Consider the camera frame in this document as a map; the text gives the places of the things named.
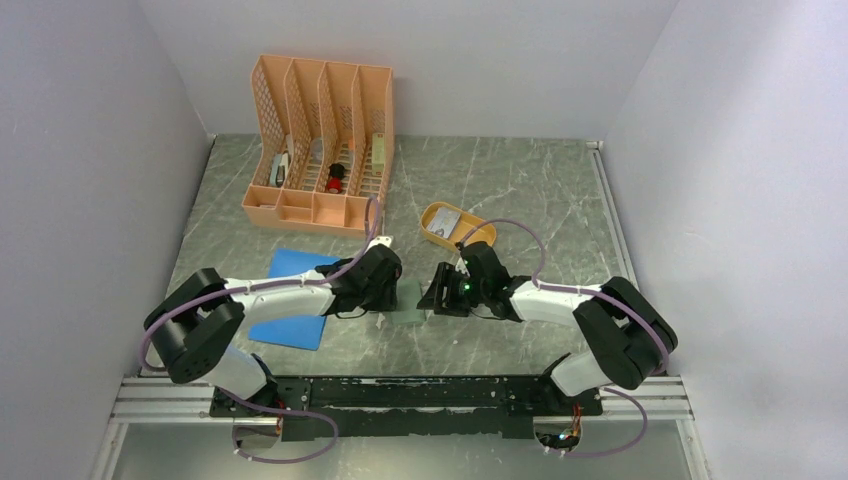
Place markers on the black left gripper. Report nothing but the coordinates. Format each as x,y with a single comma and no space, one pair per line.
388,300

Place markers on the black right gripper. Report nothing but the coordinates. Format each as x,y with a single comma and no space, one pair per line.
446,275

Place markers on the yellow oval tray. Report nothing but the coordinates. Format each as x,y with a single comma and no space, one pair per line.
470,228

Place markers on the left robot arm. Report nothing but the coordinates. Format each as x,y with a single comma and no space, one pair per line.
192,331

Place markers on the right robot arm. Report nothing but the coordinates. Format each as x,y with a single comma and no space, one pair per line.
627,339

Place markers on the silver VIP card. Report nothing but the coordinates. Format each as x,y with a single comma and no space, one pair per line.
443,222

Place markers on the blue notebook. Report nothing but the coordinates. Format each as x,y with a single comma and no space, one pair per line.
291,320

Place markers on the red black small bottle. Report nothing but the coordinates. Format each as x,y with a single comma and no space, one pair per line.
336,175

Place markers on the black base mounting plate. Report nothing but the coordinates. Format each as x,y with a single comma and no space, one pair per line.
304,408

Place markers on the pale green eraser block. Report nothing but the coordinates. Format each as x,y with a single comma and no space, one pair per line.
378,154

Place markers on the white grey utility knife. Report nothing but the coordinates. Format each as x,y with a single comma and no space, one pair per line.
279,169

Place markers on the orange plastic file organizer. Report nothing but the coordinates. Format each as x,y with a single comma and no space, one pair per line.
322,112

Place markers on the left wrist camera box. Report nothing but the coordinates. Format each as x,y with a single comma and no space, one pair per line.
385,240

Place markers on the aluminium table edge rail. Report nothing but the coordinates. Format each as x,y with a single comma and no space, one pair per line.
620,245

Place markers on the aluminium front frame rail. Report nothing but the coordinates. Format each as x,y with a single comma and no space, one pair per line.
155,400

